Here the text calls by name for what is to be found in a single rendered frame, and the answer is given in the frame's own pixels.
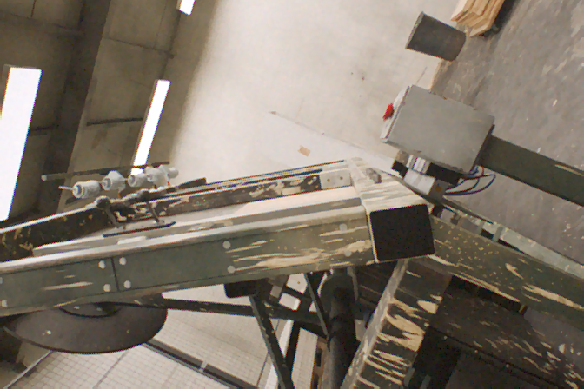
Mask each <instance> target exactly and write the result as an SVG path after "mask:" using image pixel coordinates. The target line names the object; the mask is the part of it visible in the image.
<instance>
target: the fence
mask: <svg viewBox="0 0 584 389"><path fill-rule="evenodd" d="M359 206H361V202H360V197H359V195H352V196H346V197H341V198H334V199H329V200H324V201H312V202H307V203H302V204H296V205H291V206H285V207H279V208H269V209H263V210H257V211H252V212H246V213H240V214H230V215H224V216H219V217H212V218H207V219H201V220H196V221H191V222H184V223H179V224H175V225H174V226H172V227H166V228H160V229H155V230H150V231H142V232H137V233H132V234H120V235H115V236H110V237H103V236H102V235H100V236H97V237H95V238H89V239H82V240H78V242H73V243H67V244H64V243H66V242H69V241H66V242H60V244H58V243H54V244H56V245H54V246H49V247H44V246H47V245H44V246H41V247H37V248H34V250H33V254H34V258H36V257H43V256H49V255H54V254H61V253H66V252H71V251H78V250H84V249H91V248H96V247H107V246H113V245H117V243H118V242H119V241H121V240H122V239H128V238H135V237H140V236H147V237H149V239H154V238H159V237H165V236H171V235H177V234H185V231H186V230H188V229H190V228H191V227H202V226H208V225H213V224H214V225H215V229H217V228H223V227H233V226H238V225H239V224H245V223H251V222H258V221H267V220H274V219H279V218H285V217H291V216H297V215H303V214H313V213H320V212H325V211H331V210H336V209H342V208H353V207H359Z"/></svg>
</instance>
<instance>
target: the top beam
mask: <svg viewBox="0 0 584 389"><path fill-rule="evenodd" d="M205 182H206V177H202V178H197V179H193V180H189V181H183V182H179V183H177V184H180V185H178V187H179V191H180V189H185V188H196V187H201V186H203V185H204V184H203V183H205ZM112 224H114V223H113V222H112V220H111V219H110V217H109V216H108V214H107V211H106V210H105V209H99V208H97V207H96V206H91V207H85V208H79V209H76V211H72V212H68V213H64V214H59V215H54V216H51V217H47V218H44V219H41V220H36V221H30V222H26V223H23V224H19V225H17V226H15V227H9V228H6V229H1V230H0V264H1V263H3V262H7V261H13V260H16V259H20V258H23V257H25V256H27V255H30V254H33V250H34V248H37V247H41V246H44V245H49V244H54V243H60V242H65V241H69V240H73V239H75V238H77V237H80V236H83V235H84V234H87V233H90V232H93V231H95V230H97V229H100V228H102V227H107V226H109V225H112Z"/></svg>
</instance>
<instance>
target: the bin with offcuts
mask: <svg viewBox="0 0 584 389"><path fill-rule="evenodd" d="M465 35H466V33H464V32H462V31H461V30H459V29H457V28H455V27H453V26H451V25H449V24H447V23H444V22H442V21H440V20H438V19H436V18H434V17H432V16H430V15H427V14H425V13H424V11H422V12H421V14H420V15H419V16H418V17H417V19H416V21H415V25H414V28H413V29H412V31H411V33H410V36H409V38H408V41H407V43H406V47H405V50H407V49H409V50H412V51H415V52H418V53H422V54H424V55H429V56H434V57H437V58H440V59H443V60H446V61H450V62H452V61H454V59H455V58H456V57H457V56H458V54H459V51H460V50H461V47H462V45H463V43H464V41H465V38H467V37H466V36H465Z"/></svg>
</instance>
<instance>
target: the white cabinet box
mask: <svg viewBox="0 0 584 389"><path fill-rule="evenodd" d="M253 151H255V152H257V153H259V154H262V155H266V156H267V157H268V158H269V159H272V160H274V161H276V162H280V163H282V164H285V165H287V166H289V167H291V168H300V167H305V166H310V165H316V164H322V163H326V162H336V161H341V160H346V159H347V157H349V159H352V157H357V156H360V157H361V158H362V159H363V160H364V161H365V162H367V163H369V164H370V165H372V166H373V167H375V168H378V169H381V170H383V171H386V172H388V173H390V174H392V175H396V176H398V177H401V176H399V175H398V174H399V173H398V172H395V171H394V170H392V169H390V167H391V164H392V162H393V161H394V160H393V158H391V157H388V156H386V155H383V154H379V153H377V152H375V151H373V150H371V149H368V148H365V147H363V146H361V145H358V144H356V143H353V142H350V141H347V140H345V139H342V138H341V137H338V136H336V135H332V134H330V133H328V132H326V131H323V130H321V129H318V128H315V127H312V126H310V125H308V124H306V123H304V122H302V121H300V120H297V119H295V118H293V117H291V116H289V115H285V114H283V113H280V112H277V111H269V112H266V115H265V116H264V119H263V122H262V126H261V129H260V131H259V134H258V136H257V138H256V141H255V146H254V147H253ZM401 178H402V177H401Z"/></svg>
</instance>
